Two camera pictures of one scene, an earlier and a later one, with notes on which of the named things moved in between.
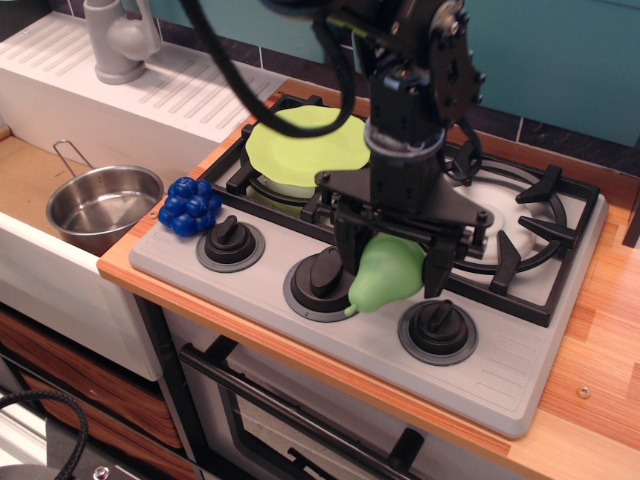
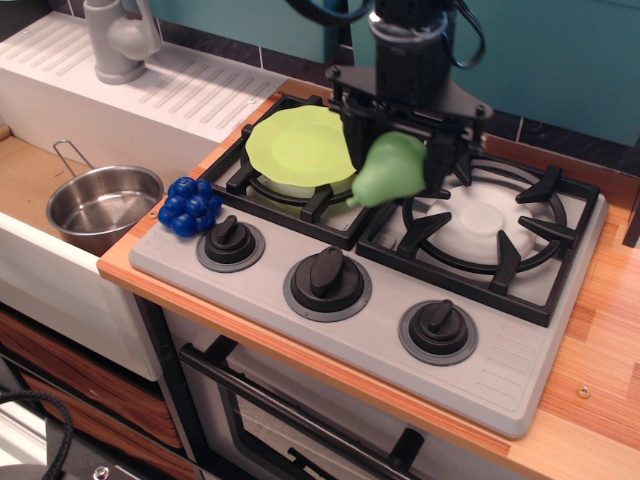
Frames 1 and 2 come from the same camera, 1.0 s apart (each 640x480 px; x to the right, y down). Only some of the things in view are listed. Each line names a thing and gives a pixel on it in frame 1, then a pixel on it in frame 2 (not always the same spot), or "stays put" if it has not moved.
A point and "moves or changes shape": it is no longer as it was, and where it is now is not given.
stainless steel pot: (97, 207) stays put
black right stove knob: (438, 333) stays put
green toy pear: (389, 274) moves or changes shape
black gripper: (405, 190) → (410, 89)
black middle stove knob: (317, 287) stays put
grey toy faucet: (119, 46) stays put
